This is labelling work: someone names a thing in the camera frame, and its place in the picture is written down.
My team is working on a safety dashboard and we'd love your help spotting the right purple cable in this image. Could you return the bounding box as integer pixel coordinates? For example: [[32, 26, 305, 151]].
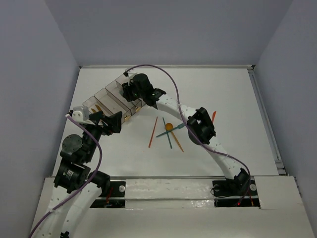
[[125, 64, 251, 206]]

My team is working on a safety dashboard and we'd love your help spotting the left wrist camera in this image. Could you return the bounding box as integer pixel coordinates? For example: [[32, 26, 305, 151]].
[[65, 106, 90, 123]]

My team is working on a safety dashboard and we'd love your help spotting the orange chopstick left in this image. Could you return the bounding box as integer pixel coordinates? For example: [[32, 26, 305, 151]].
[[148, 117, 158, 148]]

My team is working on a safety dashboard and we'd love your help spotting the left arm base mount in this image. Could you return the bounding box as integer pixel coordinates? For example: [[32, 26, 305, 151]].
[[90, 180, 126, 208]]

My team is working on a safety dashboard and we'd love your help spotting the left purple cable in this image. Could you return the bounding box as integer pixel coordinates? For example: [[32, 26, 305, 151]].
[[28, 115, 103, 238]]

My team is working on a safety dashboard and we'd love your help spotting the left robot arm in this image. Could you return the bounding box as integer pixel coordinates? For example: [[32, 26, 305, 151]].
[[29, 107, 122, 238]]

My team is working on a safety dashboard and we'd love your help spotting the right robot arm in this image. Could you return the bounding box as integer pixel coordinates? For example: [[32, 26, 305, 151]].
[[121, 72, 251, 194]]

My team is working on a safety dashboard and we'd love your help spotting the teal chopstick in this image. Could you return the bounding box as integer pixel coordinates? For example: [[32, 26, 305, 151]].
[[162, 117, 172, 149]]

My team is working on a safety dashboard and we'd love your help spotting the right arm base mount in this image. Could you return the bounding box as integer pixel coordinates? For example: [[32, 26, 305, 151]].
[[211, 179, 260, 208]]

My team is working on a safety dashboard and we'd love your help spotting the teal fork lying crosswise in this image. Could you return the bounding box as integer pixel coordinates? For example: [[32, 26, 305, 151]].
[[156, 123, 185, 137]]

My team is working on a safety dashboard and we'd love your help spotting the orange spoon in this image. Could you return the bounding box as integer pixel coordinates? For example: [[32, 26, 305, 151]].
[[166, 123, 184, 152]]

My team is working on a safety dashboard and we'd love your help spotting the purple cable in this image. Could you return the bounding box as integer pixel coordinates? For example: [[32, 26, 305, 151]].
[[125, 64, 251, 206], [28, 115, 103, 238]]

